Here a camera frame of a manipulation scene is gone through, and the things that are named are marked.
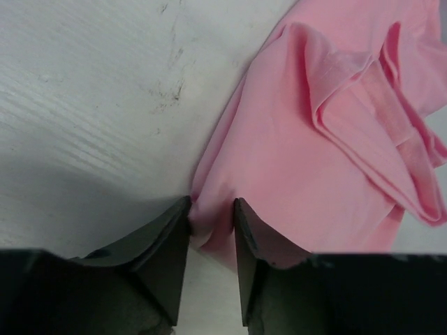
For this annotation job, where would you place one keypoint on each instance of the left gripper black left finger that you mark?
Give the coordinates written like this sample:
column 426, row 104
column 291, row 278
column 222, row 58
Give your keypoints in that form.
column 131, row 286

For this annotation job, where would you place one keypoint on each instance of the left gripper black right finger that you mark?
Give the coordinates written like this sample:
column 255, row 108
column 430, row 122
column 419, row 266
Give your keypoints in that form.
column 285, row 289

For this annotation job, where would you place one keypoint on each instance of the pink t-shirt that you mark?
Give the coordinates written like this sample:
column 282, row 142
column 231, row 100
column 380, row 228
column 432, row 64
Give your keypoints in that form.
column 325, row 135

